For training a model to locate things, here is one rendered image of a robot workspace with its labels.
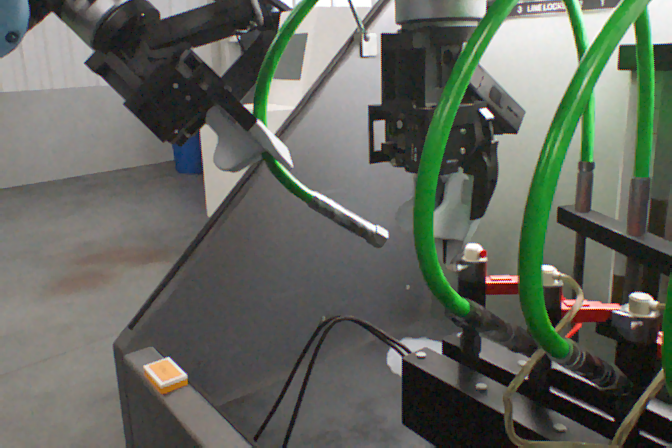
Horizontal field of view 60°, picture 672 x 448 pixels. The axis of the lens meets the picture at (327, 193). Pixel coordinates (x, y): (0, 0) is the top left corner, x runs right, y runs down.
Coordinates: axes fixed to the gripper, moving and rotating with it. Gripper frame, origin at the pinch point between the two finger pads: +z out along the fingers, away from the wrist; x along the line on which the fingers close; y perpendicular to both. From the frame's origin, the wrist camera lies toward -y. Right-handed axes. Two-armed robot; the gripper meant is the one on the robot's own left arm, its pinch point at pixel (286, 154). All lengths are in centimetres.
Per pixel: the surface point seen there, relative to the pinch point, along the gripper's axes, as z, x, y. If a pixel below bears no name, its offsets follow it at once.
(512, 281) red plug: 24.6, 0.9, -6.5
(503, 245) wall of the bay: 31.0, -30.5, -13.0
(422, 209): 10.6, 18.6, -3.7
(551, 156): 12.8, 24.6, -10.3
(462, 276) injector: 20.7, 1.0, -3.4
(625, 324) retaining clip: 27.7, 15.2, -8.3
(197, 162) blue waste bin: -112, -599, 75
